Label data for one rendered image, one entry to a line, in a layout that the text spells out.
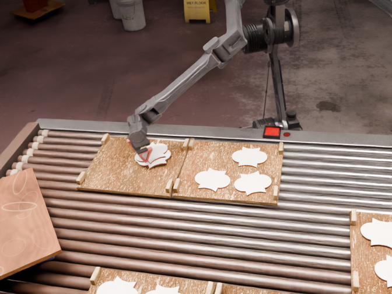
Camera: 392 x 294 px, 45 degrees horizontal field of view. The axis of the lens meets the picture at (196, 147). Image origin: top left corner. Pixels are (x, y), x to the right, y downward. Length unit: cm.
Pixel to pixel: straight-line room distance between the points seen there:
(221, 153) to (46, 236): 80
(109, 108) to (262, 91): 135
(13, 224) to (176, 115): 239
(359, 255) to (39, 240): 107
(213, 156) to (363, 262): 76
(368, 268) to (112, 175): 106
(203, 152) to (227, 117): 184
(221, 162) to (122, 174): 42
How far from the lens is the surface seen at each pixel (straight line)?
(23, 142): 238
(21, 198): 191
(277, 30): 249
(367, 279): 161
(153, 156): 202
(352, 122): 381
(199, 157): 202
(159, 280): 161
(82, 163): 217
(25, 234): 176
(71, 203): 198
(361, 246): 169
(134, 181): 197
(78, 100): 448
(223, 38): 186
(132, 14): 552
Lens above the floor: 222
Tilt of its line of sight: 38 degrees down
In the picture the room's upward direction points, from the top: 8 degrees counter-clockwise
